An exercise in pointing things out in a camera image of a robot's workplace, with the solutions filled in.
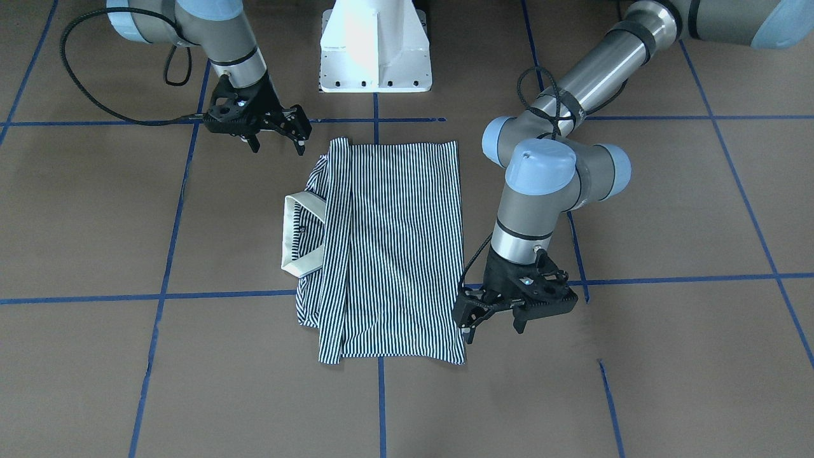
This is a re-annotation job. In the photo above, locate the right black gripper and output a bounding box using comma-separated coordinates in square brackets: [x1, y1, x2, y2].
[203, 72, 313, 156]

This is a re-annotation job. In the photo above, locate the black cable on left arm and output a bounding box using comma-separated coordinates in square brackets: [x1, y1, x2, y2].
[460, 65, 630, 293]

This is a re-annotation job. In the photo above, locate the brown paper table cover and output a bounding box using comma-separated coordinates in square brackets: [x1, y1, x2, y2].
[1, 1, 813, 457]

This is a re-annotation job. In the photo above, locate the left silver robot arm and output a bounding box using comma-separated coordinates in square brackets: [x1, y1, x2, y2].
[452, 1, 812, 344]

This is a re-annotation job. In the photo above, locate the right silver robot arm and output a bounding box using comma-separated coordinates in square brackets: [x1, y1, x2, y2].
[106, 1, 312, 155]

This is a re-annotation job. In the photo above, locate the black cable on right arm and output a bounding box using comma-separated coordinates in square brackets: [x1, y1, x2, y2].
[60, 6, 210, 127]

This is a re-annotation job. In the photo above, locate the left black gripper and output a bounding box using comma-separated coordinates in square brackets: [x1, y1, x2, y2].
[452, 248, 579, 345]

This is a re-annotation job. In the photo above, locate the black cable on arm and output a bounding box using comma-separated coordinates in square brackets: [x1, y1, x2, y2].
[60, 6, 210, 127]
[460, 65, 630, 293]

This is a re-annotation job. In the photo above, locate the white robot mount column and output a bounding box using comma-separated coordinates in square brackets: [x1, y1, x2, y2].
[318, 1, 433, 94]

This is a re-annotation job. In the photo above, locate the blue white striped polo shirt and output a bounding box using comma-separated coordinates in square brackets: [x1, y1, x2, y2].
[281, 138, 466, 364]

